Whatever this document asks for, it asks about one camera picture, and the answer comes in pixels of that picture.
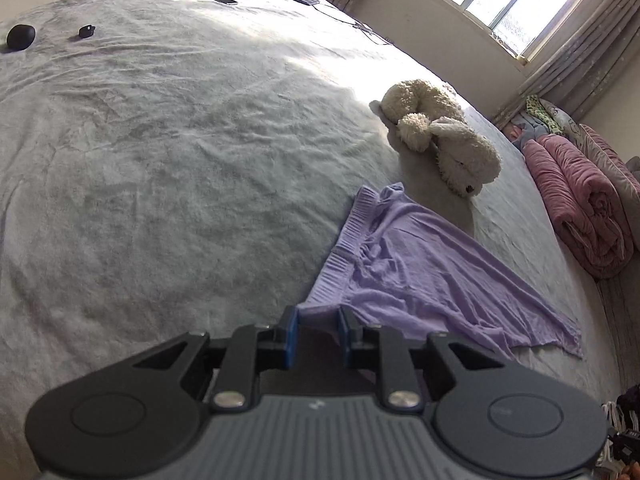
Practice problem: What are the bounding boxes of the pink folded quilt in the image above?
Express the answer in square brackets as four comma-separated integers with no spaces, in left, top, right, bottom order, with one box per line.
[522,133,636,279]

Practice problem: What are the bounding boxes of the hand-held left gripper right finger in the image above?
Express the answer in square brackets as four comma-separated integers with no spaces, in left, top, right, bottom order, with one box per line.
[338,306,501,413]

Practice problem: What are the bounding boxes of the black cable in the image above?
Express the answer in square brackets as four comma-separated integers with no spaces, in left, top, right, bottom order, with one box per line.
[315,4,396,46]

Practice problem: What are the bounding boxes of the floral bedding pile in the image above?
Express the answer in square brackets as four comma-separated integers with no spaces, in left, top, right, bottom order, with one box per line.
[505,94,583,148]

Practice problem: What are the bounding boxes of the purple pants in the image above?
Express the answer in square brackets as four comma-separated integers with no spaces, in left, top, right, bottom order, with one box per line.
[298,183,584,361]

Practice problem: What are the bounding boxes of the pile of clothes hangers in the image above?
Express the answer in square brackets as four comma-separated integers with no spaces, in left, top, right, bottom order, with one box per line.
[600,392,640,477]

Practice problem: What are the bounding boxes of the black round object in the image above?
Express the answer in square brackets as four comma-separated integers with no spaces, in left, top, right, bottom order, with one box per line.
[6,24,37,52]

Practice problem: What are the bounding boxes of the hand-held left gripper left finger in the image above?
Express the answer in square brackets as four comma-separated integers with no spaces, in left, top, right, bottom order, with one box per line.
[132,305,302,413]

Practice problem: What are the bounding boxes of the white plush dog toy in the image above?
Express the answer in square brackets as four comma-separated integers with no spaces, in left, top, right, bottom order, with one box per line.
[381,79,502,197]

